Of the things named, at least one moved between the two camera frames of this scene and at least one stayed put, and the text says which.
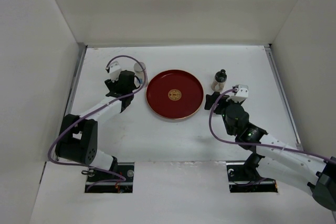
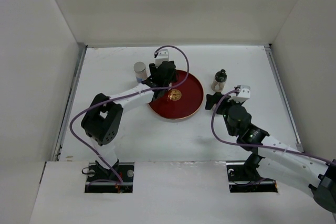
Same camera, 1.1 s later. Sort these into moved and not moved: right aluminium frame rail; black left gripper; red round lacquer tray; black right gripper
Moved: black left gripper
Not moved: red round lacquer tray; right aluminium frame rail; black right gripper
